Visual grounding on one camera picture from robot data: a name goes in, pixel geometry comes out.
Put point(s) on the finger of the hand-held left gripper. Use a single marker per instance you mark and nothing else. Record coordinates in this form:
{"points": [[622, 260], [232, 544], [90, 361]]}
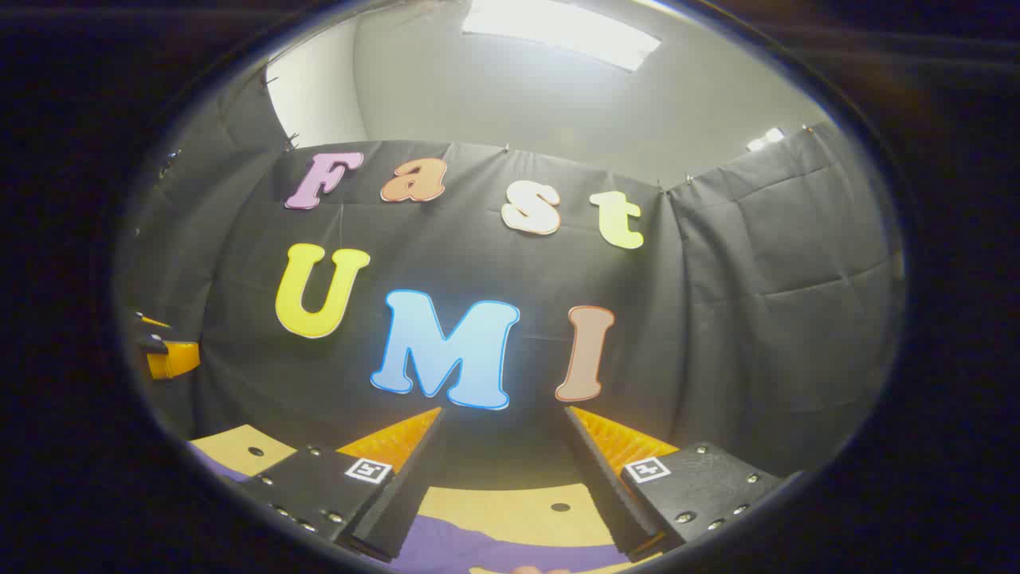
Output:
{"points": [[179, 359]]}

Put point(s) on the large ceiling light panel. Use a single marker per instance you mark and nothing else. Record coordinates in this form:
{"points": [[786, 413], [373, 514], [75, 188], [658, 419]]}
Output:
{"points": [[558, 28]]}

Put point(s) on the small ceiling light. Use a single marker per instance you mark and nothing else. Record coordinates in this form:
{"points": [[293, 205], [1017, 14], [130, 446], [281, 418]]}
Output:
{"points": [[769, 137]]}

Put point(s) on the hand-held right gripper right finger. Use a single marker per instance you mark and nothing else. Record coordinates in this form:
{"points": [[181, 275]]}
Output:
{"points": [[610, 502]]}

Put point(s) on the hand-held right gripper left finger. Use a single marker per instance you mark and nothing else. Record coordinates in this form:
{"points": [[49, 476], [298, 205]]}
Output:
{"points": [[406, 494]]}

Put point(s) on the black backdrop cloth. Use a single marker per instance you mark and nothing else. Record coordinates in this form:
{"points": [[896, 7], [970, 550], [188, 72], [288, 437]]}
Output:
{"points": [[446, 239]]}

